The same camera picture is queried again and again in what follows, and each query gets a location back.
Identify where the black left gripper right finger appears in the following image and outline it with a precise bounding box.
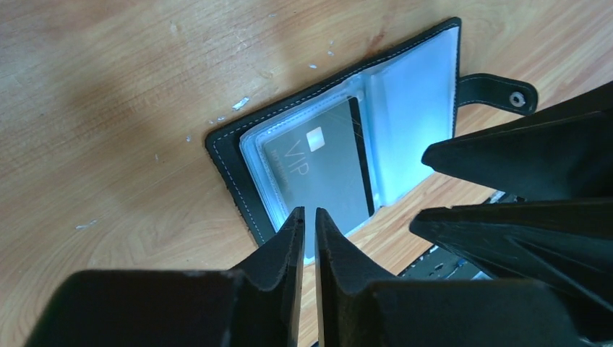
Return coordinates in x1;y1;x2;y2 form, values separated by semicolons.
315;208;580;346

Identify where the black VIP credit card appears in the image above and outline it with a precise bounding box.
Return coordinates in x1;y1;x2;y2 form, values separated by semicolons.
261;96;373;227

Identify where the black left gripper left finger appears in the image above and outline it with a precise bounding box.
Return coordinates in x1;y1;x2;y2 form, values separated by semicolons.
26;207;305;346

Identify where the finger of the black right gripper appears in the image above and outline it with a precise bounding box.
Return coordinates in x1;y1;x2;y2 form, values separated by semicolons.
409;198;612;311
421;83;612;200

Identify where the black card holder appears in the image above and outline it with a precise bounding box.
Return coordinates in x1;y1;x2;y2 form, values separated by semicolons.
204;17;539;264

